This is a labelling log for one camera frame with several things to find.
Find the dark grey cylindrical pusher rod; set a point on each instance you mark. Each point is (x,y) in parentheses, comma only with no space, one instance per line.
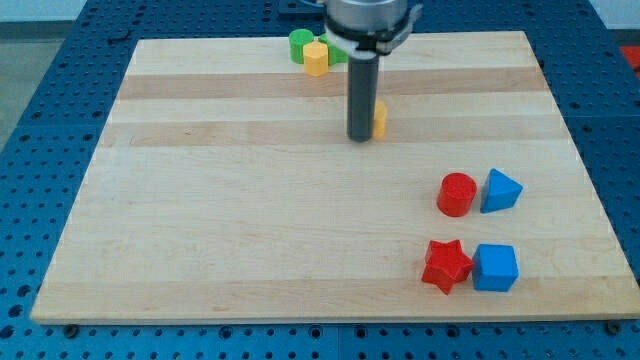
(362,79)

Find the yellow heart block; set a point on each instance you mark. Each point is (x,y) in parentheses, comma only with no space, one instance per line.
(380,117)

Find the green star block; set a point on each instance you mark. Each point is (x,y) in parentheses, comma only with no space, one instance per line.
(335,54)

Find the yellow hexagon block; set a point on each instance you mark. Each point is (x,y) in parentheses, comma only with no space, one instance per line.
(316,59)

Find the green cylinder block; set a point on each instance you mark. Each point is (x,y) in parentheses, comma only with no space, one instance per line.
(297,39)

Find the red cylinder block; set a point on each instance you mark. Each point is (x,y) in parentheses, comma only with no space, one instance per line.
(456,194)

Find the light wooden board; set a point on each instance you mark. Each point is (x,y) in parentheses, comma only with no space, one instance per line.
(224,190)

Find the blue triangle block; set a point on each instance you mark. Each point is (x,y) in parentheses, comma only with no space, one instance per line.
(500,192)

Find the red star block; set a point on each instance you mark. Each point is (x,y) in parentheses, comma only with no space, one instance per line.
(446,264)

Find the blue cube block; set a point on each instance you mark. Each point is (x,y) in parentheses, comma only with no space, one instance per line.
(496,268)

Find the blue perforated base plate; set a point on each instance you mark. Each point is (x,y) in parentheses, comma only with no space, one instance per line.
(43,161)

